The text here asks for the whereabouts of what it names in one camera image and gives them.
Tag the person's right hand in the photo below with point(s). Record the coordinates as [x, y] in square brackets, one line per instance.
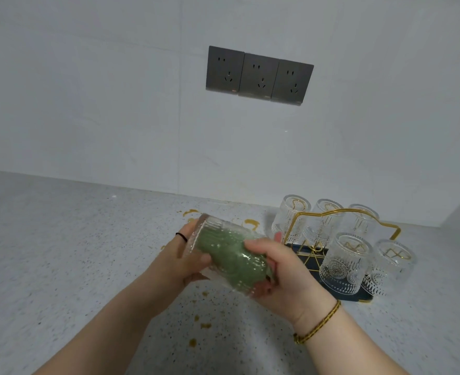
[296, 281]

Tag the person's left hand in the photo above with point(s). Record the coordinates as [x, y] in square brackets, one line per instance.
[167, 273]

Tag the single embossed clear glass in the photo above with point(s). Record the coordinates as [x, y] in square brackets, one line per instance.
[290, 220]
[390, 269]
[345, 265]
[360, 222]
[323, 222]
[214, 226]

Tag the green cloth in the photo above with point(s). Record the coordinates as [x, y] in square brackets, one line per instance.
[230, 257]

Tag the person's right forearm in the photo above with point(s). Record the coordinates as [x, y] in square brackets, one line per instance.
[351, 343]

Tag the person's left forearm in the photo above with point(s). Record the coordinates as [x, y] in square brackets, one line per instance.
[97, 339]

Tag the grey wall socket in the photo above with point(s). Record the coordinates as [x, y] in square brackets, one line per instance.
[291, 82]
[224, 69]
[258, 75]

